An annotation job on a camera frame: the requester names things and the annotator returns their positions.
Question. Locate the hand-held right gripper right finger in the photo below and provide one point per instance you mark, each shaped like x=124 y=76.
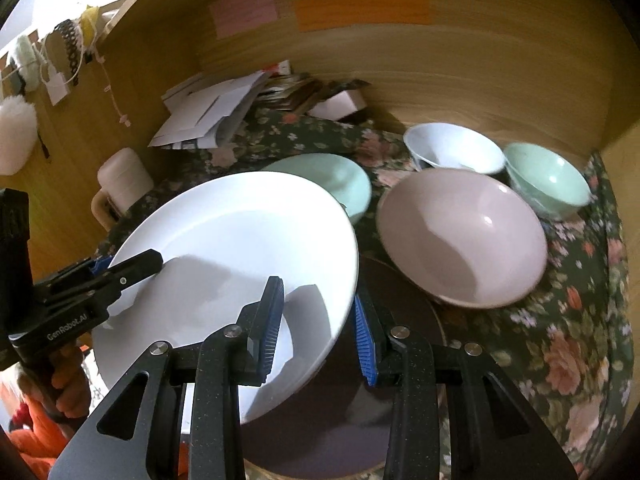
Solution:
x=364 y=345

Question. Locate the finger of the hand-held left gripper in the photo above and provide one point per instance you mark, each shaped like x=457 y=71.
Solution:
x=101 y=265
x=135 y=267

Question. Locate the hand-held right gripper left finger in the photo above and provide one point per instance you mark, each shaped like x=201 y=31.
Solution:
x=267 y=330

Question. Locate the large white plate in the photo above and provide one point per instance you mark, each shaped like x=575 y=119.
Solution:
x=225 y=240

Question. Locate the person's left hand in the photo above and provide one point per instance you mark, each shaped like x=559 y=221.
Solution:
x=67 y=380

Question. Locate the pink lidded mug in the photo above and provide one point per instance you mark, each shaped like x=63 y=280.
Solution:
x=125 y=175

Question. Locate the pink bowl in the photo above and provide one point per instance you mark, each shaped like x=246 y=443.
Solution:
x=450 y=240

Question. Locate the white fluffy ball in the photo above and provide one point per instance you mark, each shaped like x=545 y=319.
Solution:
x=15 y=130

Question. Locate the large mint green bowl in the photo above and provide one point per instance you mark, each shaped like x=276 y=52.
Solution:
x=330 y=180

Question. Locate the stack of white papers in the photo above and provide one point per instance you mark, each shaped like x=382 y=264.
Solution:
x=200 y=115

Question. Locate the white charger adapter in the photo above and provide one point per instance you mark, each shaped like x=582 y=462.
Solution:
x=56 y=87

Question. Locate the floral tablecloth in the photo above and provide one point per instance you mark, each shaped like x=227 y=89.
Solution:
x=550 y=360

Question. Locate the white bowl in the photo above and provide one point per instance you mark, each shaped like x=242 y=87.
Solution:
x=450 y=147

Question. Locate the white fluffy toy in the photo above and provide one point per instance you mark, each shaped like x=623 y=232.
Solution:
x=25 y=57

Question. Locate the leopard print band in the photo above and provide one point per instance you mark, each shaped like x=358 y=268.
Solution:
x=70 y=45

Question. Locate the small white box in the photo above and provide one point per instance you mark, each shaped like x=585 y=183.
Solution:
x=340 y=105

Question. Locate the small green bowl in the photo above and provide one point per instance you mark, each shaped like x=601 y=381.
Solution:
x=545 y=180

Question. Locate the yellow cloth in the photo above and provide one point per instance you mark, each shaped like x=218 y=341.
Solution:
x=89 y=20

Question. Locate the pink sticky note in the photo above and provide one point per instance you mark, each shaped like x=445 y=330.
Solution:
x=242 y=10

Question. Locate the orange sticky note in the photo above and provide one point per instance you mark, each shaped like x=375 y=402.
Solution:
x=360 y=10

